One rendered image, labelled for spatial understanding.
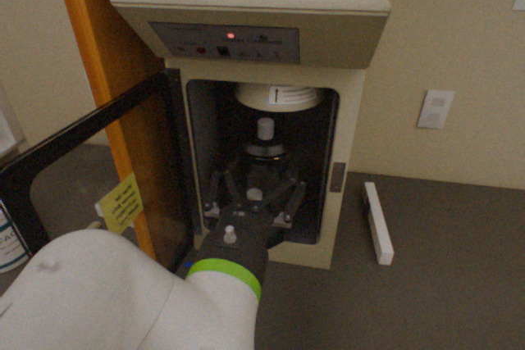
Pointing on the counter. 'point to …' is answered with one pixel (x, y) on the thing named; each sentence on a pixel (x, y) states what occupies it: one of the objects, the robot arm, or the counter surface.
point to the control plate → (214, 34)
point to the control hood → (335, 4)
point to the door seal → (76, 144)
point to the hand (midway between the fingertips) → (264, 165)
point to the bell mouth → (278, 97)
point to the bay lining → (211, 149)
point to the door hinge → (184, 145)
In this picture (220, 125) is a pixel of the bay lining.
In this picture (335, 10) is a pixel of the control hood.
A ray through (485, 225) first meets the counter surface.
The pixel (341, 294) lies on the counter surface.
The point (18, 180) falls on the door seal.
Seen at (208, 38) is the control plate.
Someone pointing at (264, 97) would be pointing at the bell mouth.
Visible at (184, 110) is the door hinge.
